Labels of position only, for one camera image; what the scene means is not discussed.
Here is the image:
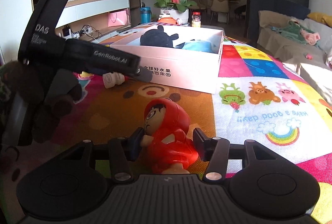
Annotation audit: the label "red hooded doll figure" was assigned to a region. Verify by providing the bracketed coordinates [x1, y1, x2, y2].
[140, 98, 198, 175]

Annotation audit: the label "pudding plush keychain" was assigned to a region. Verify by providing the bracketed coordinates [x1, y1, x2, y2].
[75, 72, 128, 88]

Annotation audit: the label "blue wet wipes pack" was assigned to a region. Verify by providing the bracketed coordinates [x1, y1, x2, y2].
[182, 40, 214, 53]

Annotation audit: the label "black plush toy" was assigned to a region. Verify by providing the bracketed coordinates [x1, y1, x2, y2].
[140, 25, 179, 48]

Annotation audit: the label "colourful cartoon play mat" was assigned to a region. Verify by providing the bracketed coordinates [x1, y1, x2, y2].
[0, 22, 332, 224]

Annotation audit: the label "white tv cabinet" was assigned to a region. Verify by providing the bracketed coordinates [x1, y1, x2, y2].
[0, 0, 142, 64]

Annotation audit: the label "pink cardboard box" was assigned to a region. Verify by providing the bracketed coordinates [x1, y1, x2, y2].
[109, 25, 224, 94]

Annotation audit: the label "pink paper bag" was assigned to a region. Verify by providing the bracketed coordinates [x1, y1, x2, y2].
[107, 10, 128, 27]

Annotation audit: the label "beige sofa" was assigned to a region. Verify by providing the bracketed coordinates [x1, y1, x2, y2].
[256, 9, 332, 100]

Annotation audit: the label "red lid candy jar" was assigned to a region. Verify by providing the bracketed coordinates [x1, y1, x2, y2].
[191, 11, 201, 28]

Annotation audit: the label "small pink toy on sofa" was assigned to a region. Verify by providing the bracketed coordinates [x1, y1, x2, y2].
[304, 53, 312, 60]

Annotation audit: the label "orange round toy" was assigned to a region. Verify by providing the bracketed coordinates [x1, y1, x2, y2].
[158, 17, 178, 25]

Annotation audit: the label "green clothes on sofa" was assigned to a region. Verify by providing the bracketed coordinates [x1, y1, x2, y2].
[270, 19, 307, 45]

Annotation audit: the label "dining chair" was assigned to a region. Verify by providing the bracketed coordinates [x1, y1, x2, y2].
[210, 0, 229, 24]

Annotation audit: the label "yellow cushion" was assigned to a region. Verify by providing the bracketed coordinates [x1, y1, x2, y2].
[307, 12, 332, 28]

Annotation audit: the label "power strip with cables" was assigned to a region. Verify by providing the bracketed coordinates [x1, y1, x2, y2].
[59, 24, 103, 40]

